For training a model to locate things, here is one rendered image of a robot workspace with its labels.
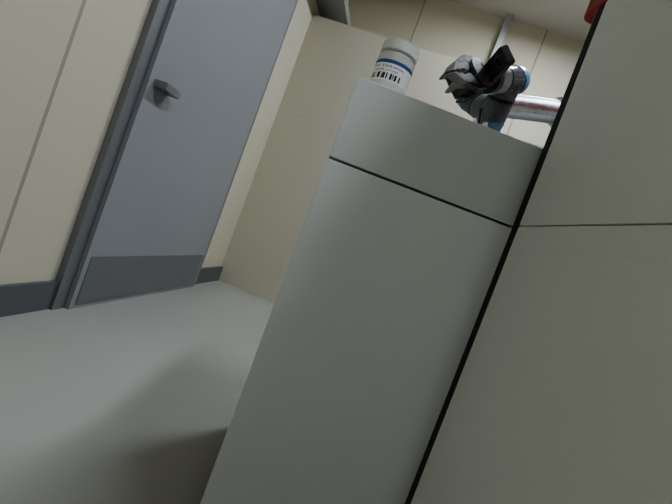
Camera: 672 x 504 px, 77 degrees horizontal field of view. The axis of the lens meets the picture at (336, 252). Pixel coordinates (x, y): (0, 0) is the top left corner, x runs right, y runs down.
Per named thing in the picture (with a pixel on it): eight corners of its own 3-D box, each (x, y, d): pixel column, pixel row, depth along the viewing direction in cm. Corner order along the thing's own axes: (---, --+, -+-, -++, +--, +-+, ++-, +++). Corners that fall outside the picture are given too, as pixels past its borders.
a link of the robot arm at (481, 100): (484, 126, 131) (500, 90, 125) (502, 141, 123) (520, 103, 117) (462, 123, 129) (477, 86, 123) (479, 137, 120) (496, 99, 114)
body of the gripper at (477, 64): (454, 104, 106) (480, 103, 113) (482, 83, 99) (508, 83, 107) (442, 77, 107) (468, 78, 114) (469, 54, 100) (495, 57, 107)
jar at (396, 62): (405, 98, 75) (424, 47, 75) (367, 83, 75) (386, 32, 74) (397, 109, 82) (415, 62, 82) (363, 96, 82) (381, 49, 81)
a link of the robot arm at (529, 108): (587, 93, 144) (460, 74, 131) (610, 104, 136) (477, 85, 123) (570, 126, 151) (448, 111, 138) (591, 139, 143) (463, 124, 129)
